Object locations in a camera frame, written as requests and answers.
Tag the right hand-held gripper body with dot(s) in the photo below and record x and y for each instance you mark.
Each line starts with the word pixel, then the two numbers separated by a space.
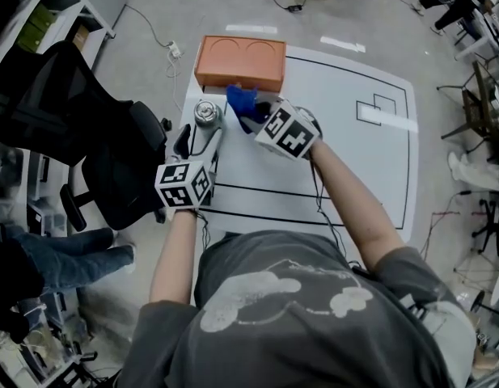
pixel 287 132

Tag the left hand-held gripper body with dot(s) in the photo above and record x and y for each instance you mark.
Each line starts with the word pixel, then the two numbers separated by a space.
pixel 180 184

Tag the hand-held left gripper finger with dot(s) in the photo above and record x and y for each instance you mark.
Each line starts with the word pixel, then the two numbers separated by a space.
pixel 182 142
pixel 214 144

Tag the blue cloth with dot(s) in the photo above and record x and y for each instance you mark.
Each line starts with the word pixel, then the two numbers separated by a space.
pixel 243 101

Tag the small steel bottle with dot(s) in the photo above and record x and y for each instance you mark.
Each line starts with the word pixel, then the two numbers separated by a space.
pixel 208 115

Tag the person's right forearm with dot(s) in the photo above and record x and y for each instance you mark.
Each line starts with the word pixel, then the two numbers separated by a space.
pixel 354 208

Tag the person's left forearm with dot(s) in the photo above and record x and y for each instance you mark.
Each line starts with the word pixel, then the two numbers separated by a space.
pixel 174 257

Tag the orange box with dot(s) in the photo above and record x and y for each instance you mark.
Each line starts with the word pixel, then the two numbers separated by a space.
pixel 239 61

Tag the black mesh office chair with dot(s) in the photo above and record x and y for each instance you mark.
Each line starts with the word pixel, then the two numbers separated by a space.
pixel 95 148

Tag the white power strip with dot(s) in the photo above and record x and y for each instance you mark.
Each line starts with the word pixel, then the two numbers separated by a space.
pixel 174 49

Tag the black power adapter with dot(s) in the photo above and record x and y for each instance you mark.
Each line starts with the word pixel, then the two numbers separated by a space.
pixel 294 8

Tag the white rack with clear drawers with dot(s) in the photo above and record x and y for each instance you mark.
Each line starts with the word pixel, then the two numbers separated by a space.
pixel 43 216

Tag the brown cardboard box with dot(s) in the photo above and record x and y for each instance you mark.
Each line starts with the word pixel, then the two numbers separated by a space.
pixel 80 36

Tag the green box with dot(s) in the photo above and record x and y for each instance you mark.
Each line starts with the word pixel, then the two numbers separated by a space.
pixel 35 36
pixel 43 14

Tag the person's grey printed t-shirt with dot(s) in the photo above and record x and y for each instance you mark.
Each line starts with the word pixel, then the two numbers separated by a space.
pixel 297 330

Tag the black metal stand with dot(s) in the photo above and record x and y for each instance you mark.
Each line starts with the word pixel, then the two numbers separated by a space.
pixel 473 109

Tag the white desk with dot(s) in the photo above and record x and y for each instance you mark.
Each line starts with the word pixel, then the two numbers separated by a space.
pixel 483 35

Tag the black swivel chair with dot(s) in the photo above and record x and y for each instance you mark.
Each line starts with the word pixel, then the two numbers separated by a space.
pixel 493 224

